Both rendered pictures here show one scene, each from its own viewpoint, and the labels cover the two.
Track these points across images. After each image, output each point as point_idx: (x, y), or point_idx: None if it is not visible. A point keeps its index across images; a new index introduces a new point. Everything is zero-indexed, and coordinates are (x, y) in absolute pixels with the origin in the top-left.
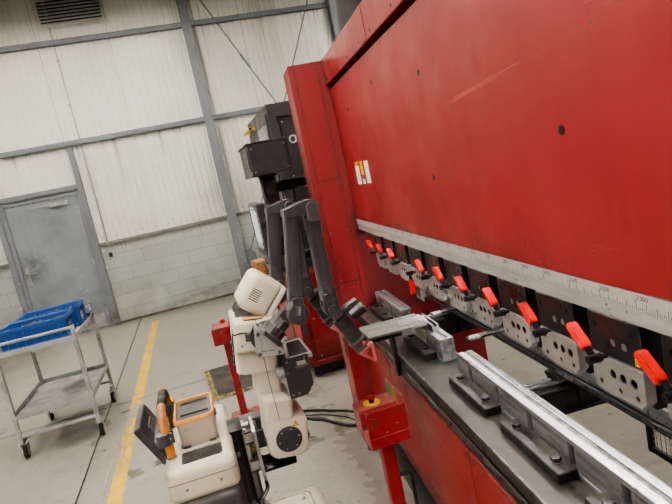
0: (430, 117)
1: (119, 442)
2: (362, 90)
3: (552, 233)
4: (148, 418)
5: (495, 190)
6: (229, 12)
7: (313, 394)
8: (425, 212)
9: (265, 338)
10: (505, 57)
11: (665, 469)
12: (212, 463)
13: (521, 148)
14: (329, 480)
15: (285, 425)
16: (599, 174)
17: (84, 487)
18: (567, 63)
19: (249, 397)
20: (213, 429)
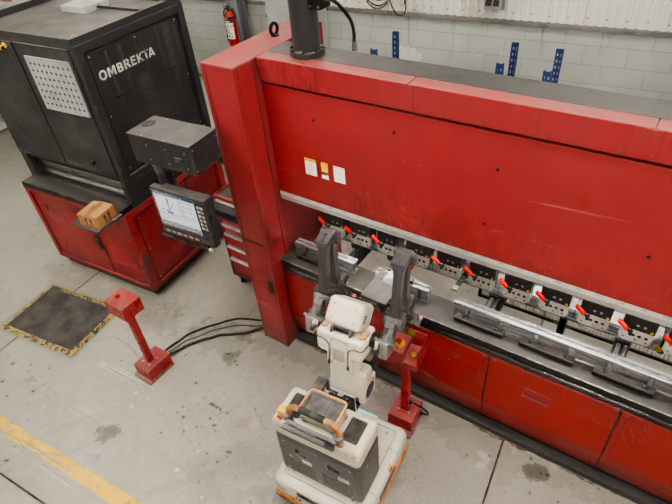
0: (501, 197)
1: (13, 444)
2: (366, 127)
3: (614, 285)
4: (301, 430)
5: (567, 255)
6: None
7: (178, 313)
8: (455, 233)
9: (389, 347)
10: (617, 214)
11: (459, 293)
12: (371, 433)
13: (608, 250)
14: (285, 381)
15: (369, 383)
16: (666, 278)
17: (47, 501)
18: (669, 240)
19: (110, 338)
20: (346, 412)
